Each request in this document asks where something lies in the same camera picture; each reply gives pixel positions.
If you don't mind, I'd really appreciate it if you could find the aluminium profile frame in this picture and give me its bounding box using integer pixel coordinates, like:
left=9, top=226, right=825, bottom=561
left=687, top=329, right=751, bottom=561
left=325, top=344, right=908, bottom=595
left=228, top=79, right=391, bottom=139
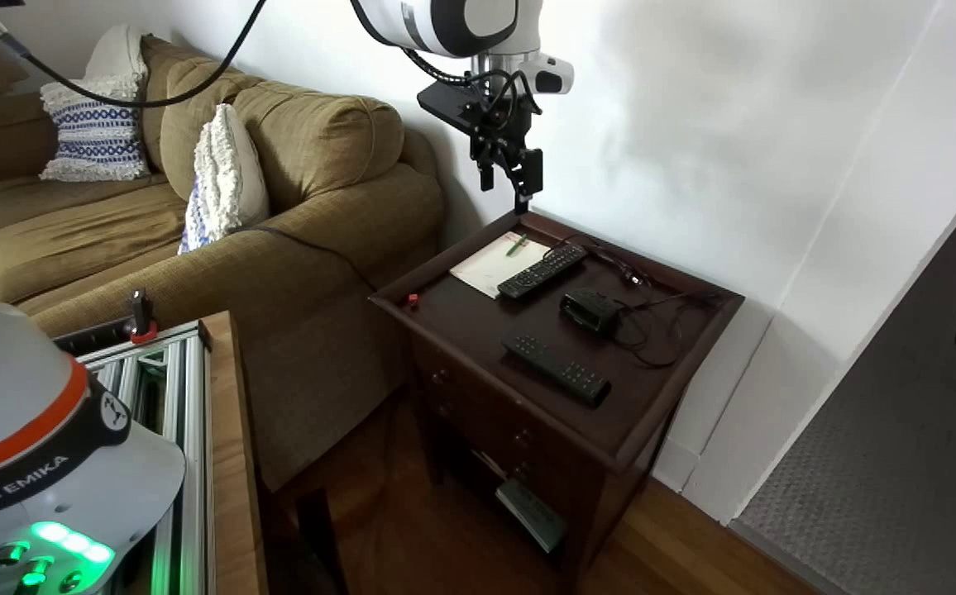
left=53, top=317, right=216, bottom=595

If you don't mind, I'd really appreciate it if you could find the red handled clamp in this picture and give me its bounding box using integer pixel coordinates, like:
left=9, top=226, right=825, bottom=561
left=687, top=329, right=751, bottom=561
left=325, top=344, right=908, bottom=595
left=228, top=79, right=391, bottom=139
left=119, top=285, right=163, bottom=345

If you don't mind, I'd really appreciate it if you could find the blue white patterned pillow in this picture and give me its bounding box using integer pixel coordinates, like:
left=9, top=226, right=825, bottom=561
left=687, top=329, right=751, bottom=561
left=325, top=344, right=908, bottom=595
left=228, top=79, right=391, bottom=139
left=37, top=77, right=156, bottom=186

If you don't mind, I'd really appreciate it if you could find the olive brown fabric sofa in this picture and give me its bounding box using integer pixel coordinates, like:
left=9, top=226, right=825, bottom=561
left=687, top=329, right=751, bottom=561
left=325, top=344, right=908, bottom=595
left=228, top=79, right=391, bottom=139
left=0, top=11, right=454, bottom=492

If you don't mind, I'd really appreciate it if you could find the brown wooden board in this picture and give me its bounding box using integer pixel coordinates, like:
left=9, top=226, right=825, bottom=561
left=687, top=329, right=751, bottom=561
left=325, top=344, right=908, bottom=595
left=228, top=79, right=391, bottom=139
left=198, top=306, right=271, bottom=595

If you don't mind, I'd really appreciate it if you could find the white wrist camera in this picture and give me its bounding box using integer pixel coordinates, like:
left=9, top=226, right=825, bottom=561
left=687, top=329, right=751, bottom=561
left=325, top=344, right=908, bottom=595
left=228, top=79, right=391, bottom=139
left=525, top=51, right=579, bottom=99

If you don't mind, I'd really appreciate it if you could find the plain black remote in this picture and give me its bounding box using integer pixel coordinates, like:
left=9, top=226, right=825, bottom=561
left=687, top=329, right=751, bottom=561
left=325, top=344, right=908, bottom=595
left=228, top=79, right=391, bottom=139
left=501, top=332, right=616, bottom=414

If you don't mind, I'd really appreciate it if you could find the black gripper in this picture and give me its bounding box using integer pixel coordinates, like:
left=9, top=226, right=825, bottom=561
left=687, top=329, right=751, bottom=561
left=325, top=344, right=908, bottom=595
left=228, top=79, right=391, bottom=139
left=416, top=67, right=549, bottom=218

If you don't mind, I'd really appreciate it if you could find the black remote with coloured buttons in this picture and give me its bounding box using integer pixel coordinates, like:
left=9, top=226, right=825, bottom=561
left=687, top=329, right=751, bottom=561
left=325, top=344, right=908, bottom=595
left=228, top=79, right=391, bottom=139
left=492, top=241, right=593, bottom=306

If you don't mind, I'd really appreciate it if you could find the grey flat device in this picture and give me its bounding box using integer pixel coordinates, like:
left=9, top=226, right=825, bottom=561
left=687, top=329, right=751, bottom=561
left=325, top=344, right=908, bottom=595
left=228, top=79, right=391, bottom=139
left=492, top=474, right=571, bottom=557

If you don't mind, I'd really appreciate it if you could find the plain white pillow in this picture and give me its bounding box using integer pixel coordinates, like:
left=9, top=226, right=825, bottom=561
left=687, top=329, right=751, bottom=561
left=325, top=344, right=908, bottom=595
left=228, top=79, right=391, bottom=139
left=84, top=23, right=163, bottom=85

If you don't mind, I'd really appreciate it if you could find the dark wooden nightstand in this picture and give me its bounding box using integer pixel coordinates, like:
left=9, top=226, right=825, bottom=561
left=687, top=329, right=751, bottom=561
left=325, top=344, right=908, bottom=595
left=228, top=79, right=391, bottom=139
left=364, top=204, right=749, bottom=595

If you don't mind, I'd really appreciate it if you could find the white book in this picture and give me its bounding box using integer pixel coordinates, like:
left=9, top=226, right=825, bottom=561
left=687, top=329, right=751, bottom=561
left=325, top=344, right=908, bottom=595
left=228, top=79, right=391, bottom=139
left=446, top=226, right=555, bottom=299

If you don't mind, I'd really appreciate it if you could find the white knit pillow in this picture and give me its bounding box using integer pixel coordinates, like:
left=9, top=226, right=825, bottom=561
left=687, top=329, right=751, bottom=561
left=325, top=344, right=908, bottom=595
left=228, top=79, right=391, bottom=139
left=174, top=99, right=273, bottom=257

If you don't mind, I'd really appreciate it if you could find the black alarm clock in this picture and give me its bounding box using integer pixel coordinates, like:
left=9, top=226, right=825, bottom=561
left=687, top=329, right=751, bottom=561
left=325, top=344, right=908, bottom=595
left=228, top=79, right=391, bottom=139
left=555, top=285, right=625, bottom=341

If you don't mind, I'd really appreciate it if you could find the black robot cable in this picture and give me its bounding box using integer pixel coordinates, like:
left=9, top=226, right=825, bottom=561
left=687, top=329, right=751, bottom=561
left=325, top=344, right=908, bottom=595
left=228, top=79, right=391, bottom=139
left=0, top=0, right=271, bottom=113

